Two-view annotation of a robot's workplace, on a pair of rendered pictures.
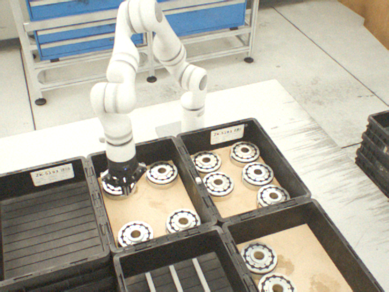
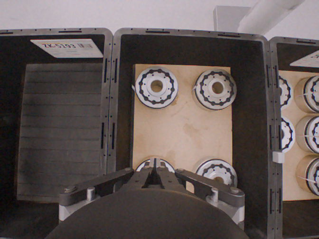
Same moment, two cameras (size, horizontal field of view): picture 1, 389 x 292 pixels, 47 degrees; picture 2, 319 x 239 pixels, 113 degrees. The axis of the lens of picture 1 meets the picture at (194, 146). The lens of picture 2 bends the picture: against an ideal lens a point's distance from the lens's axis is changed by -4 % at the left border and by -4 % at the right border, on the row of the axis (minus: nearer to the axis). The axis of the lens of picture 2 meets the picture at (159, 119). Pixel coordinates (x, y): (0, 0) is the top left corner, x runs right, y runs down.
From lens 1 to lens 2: 1.20 m
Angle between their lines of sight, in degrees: 45
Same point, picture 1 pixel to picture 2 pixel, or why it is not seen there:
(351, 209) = not seen: outside the picture
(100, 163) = (138, 48)
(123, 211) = (151, 127)
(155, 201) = (192, 125)
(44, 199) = (70, 76)
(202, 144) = (281, 62)
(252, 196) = (296, 157)
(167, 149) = (238, 54)
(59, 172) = (79, 49)
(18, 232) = (37, 115)
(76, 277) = not seen: hidden behind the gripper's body
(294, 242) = not seen: hidden behind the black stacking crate
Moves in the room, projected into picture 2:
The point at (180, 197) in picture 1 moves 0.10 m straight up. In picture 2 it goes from (221, 130) to (252, 133)
